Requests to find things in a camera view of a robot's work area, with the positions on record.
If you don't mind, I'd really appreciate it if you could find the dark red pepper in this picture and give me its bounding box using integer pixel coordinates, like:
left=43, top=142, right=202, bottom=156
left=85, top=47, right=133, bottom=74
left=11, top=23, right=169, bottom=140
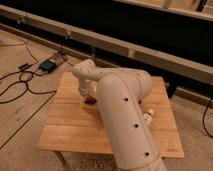
left=85, top=97, right=97, bottom=104

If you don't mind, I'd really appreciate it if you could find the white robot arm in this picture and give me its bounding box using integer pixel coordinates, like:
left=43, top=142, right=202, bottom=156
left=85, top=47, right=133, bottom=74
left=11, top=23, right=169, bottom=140
left=72, top=59, right=167, bottom=171

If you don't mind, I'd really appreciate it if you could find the wooden table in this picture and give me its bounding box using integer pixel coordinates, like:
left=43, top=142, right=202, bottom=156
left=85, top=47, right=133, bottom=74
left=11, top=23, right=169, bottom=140
left=38, top=72, right=184, bottom=158

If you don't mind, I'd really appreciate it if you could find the blue power adapter box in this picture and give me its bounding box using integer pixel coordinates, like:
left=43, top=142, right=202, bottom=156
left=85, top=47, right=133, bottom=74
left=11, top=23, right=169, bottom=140
left=39, top=59, right=56, bottom=73

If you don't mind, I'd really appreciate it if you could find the white plastic bottle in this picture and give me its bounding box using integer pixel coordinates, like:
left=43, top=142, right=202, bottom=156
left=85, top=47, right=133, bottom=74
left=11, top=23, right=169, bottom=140
left=144, top=109, right=154, bottom=122

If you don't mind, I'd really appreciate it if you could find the small black connector box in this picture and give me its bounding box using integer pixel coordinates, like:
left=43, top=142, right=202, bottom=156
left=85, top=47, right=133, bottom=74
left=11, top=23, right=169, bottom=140
left=18, top=63, right=30, bottom=71

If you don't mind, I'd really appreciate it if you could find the black cable at right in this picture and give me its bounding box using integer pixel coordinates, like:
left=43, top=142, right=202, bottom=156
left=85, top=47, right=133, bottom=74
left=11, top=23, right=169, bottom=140
left=201, top=96, right=213, bottom=139

